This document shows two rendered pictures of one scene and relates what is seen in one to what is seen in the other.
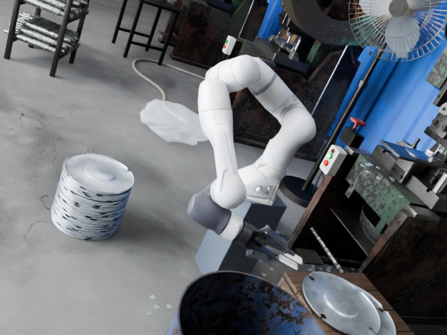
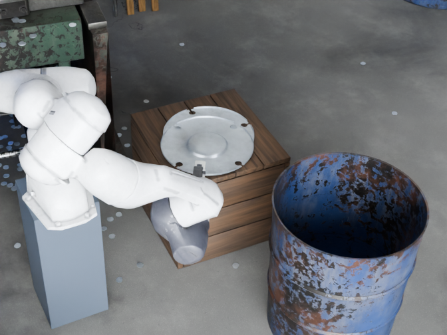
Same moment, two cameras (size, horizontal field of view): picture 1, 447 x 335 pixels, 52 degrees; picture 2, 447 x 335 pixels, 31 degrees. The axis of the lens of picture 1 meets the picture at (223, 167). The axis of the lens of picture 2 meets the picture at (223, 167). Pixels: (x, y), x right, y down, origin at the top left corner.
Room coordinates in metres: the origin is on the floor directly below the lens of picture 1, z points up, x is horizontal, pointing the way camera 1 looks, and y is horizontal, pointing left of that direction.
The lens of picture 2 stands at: (1.02, 1.39, 1.95)
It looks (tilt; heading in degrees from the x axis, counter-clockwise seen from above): 40 degrees down; 277
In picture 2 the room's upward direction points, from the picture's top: 3 degrees clockwise
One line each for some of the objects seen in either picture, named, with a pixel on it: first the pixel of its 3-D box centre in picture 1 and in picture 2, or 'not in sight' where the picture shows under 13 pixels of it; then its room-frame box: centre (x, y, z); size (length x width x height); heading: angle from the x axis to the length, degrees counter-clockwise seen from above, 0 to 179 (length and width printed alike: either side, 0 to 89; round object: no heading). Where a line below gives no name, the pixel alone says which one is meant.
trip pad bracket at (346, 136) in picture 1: (346, 147); not in sight; (2.20, -0.51, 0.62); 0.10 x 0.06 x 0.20; 29
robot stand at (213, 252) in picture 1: (237, 234); (64, 248); (1.66, -0.17, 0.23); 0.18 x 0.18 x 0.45; 35
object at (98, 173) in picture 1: (100, 172); not in sight; (1.62, 0.46, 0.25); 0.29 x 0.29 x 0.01
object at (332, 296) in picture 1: (340, 302); (207, 144); (1.31, -0.56, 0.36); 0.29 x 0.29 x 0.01
